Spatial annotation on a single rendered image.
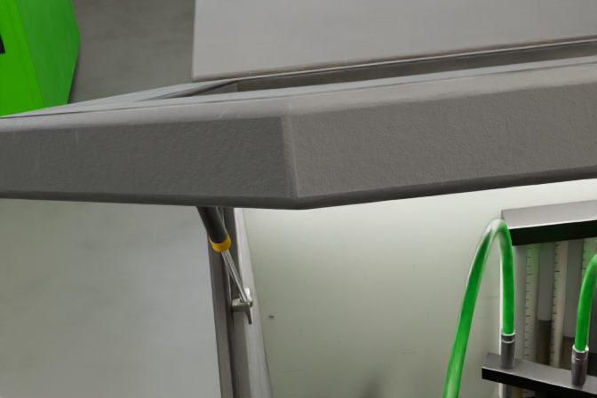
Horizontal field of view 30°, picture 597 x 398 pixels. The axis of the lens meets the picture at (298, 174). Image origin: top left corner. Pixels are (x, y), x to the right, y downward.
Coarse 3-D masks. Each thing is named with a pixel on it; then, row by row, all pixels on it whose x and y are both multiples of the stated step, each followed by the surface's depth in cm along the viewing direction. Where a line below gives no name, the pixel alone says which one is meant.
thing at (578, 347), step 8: (592, 264) 122; (592, 272) 124; (584, 280) 127; (592, 280) 125; (584, 288) 128; (592, 288) 127; (584, 296) 128; (592, 296) 129; (584, 304) 130; (584, 312) 130; (584, 320) 131; (576, 328) 134; (584, 328) 132; (576, 336) 134; (584, 336) 133; (576, 344) 135; (584, 344) 134; (576, 352) 135; (584, 352) 135; (576, 360) 136; (584, 360) 135; (576, 368) 136; (584, 368) 136; (576, 376) 137; (584, 376) 137; (576, 384) 138
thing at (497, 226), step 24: (480, 240) 113; (504, 240) 125; (480, 264) 110; (504, 264) 130; (504, 288) 133; (504, 312) 136; (456, 336) 105; (504, 336) 138; (456, 360) 104; (456, 384) 104
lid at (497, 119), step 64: (384, 64) 111; (448, 64) 110; (512, 64) 110; (576, 64) 35; (0, 128) 50; (64, 128) 45; (128, 128) 42; (192, 128) 39; (256, 128) 36; (320, 128) 35; (384, 128) 35; (448, 128) 35; (512, 128) 35; (576, 128) 35; (0, 192) 51; (64, 192) 46; (128, 192) 43; (192, 192) 39; (256, 192) 37; (320, 192) 35; (384, 192) 35; (448, 192) 36
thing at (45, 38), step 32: (0, 0) 344; (32, 0) 367; (64, 0) 419; (0, 32) 350; (32, 32) 362; (64, 32) 413; (0, 64) 357; (32, 64) 358; (64, 64) 406; (0, 96) 364; (32, 96) 365; (64, 96) 400
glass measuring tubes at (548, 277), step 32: (512, 224) 135; (544, 224) 134; (576, 224) 134; (544, 256) 138; (576, 256) 138; (544, 288) 141; (576, 288) 141; (544, 320) 144; (576, 320) 145; (544, 352) 148
